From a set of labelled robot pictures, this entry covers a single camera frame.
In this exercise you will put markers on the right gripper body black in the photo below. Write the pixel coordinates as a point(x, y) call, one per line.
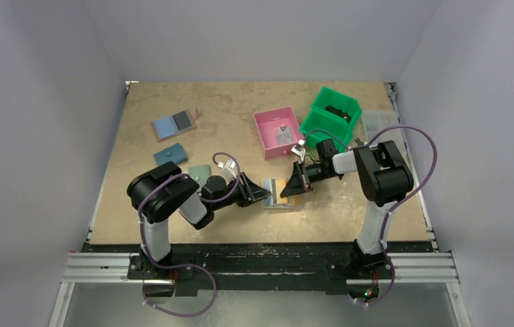
point(305, 175)

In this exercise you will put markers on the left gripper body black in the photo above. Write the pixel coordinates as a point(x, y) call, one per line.
point(240, 197)

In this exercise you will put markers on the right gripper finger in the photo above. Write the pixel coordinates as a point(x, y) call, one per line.
point(295, 185)
point(301, 168)

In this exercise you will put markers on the tan card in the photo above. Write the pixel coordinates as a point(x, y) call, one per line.
point(296, 201)

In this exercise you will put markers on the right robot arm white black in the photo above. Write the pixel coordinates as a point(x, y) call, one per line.
point(385, 181)

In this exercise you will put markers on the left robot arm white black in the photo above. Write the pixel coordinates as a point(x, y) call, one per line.
point(164, 190)

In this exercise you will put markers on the cards in pink box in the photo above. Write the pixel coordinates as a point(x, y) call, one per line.
point(284, 135)

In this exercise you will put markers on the green card holder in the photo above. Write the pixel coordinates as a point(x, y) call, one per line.
point(200, 173)

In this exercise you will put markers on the blue card holder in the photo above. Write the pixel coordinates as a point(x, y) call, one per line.
point(174, 153)

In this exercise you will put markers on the open brown card holder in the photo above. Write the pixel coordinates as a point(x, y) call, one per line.
point(173, 125)

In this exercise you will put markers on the front green bin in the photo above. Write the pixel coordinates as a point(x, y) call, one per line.
point(320, 125)

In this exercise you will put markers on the green bin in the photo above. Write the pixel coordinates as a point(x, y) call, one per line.
point(320, 125)
point(330, 97)

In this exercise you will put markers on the pink box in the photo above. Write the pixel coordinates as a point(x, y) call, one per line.
point(266, 124)

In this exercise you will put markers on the black object in bin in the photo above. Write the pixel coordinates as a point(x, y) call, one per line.
point(342, 114)

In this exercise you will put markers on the rear green bin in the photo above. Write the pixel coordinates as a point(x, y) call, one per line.
point(330, 97)

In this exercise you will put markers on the clear screw organizer box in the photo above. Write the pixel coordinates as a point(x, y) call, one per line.
point(376, 120)

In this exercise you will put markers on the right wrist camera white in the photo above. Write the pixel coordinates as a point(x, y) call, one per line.
point(299, 150)

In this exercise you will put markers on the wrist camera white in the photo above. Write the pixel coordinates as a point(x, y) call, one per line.
point(299, 150)
point(228, 169)

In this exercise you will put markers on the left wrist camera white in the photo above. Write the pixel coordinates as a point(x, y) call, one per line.
point(228, 169)

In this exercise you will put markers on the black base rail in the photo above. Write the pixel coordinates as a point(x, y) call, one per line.
point(261, 267)

